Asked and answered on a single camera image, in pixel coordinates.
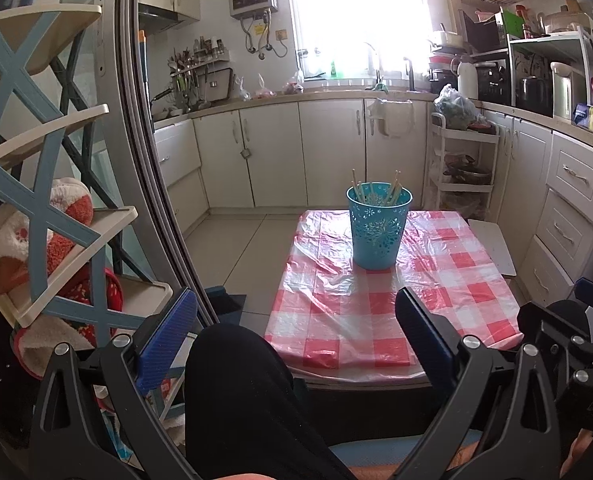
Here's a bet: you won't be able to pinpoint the black countertop oven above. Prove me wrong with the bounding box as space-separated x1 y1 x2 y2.
476 60 513 106

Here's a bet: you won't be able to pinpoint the black range hood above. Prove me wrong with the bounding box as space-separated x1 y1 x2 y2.
137 3 200 36

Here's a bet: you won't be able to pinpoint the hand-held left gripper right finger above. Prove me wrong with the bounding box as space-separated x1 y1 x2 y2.
393 287 562 480

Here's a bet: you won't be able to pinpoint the green cutting board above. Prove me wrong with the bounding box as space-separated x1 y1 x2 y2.
501 7 527 41

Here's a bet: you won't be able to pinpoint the cream stove base cabinet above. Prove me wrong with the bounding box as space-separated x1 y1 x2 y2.
152 119 210 233

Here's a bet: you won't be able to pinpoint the blue perforated plastic basket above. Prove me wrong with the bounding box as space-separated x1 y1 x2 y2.
346 183 413 271

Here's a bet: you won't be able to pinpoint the blue and cream shelf rack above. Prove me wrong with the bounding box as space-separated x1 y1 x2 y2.
0 4 174 411

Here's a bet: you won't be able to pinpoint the white electric water boiler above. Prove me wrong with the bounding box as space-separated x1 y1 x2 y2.
550 61 587 121

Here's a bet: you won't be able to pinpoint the white rolling cart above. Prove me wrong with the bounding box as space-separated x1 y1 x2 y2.
429 112 500 222

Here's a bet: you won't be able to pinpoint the plastic bag of vegetables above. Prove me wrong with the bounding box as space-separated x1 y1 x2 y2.
433 83 487 131

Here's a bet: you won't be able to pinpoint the curved chrome faucet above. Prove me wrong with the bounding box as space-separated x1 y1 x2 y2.
363 42 385 87

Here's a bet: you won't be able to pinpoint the red floral slipper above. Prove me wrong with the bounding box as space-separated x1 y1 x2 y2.
59 267 124 317

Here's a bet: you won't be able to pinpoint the cream panelled drawer cabinet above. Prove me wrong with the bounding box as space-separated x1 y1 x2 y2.
486 107 593 306

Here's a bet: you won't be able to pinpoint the white thermos jug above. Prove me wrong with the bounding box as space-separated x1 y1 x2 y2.
457 57 478 101

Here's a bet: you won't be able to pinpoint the bundle of wooden chopsticks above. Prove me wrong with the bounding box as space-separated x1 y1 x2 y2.
351 169 403 207

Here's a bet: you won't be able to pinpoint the lidded pot on cart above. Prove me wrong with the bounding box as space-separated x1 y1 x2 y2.
443 157 492 186

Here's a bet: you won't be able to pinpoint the sliding door frame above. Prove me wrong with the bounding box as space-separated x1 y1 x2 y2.
111 0 212 326

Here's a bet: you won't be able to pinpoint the dark blue plastic object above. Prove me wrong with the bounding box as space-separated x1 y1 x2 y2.
204 285 247 327

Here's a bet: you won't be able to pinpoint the mop with orange tip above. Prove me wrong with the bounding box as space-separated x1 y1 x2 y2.
139 30 152 117

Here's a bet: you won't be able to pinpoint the white hanging plastic bag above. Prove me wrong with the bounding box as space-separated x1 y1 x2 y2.
366 97 412 137

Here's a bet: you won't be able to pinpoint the person's right hand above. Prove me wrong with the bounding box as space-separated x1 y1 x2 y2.
571 427 593 480

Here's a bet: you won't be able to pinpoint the person's leg in black pants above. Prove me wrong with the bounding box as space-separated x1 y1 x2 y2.
184 322 357 480

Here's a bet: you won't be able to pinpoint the wall utensil rack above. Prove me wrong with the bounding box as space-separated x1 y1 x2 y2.
168 35 234 112

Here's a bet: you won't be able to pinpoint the cream sink base cabinet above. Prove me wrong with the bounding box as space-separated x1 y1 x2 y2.
191 95 434 211

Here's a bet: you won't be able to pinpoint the white countertop shelf rack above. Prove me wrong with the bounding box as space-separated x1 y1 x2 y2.
509 27 593 122

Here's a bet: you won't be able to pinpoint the kitchen window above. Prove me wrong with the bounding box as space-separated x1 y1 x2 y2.
286 0 434 83

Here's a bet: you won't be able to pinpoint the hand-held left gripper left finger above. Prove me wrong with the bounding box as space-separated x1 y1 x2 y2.
29 287 212 480

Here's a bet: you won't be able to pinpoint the pink checked plastic tablecloth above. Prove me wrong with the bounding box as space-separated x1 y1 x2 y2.
265 208 523 372

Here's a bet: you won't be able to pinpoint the black cooking pot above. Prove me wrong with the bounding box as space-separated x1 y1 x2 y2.
519 76 552 111

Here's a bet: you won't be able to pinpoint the blue seat cushion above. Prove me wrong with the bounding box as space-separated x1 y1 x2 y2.
326 432 477 467

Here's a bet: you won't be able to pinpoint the red and white plush slippers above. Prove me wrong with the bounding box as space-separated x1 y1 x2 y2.
0 177 94 296

